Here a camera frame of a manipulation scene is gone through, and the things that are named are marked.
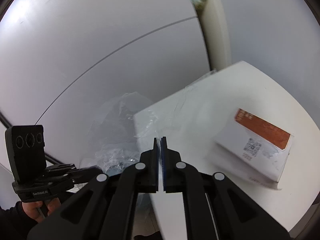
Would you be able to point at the white nightstand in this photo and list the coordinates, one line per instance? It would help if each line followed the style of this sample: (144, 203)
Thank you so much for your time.
(190, 118)

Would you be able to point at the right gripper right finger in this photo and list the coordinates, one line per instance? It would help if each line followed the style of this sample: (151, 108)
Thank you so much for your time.
(215, 207)

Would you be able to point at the black left sleeve forearm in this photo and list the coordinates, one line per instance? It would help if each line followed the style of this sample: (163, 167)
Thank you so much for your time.
(15, 223)

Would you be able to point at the white orange small box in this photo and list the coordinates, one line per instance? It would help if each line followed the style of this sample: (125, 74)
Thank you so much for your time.
(252, 149)

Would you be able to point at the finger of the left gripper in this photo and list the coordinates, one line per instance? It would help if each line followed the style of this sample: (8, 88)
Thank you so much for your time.
(84, 175)

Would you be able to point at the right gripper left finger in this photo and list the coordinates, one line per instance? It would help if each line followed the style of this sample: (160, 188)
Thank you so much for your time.
(105, 207)

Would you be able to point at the cream door frame post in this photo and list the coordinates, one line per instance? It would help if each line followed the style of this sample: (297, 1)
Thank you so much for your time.
(214, 26)

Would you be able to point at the clear plastic wrap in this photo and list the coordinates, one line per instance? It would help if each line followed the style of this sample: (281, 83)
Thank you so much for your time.
(112, 143)

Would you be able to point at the left hand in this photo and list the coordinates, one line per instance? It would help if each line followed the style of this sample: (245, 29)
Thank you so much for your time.
(33, 211)

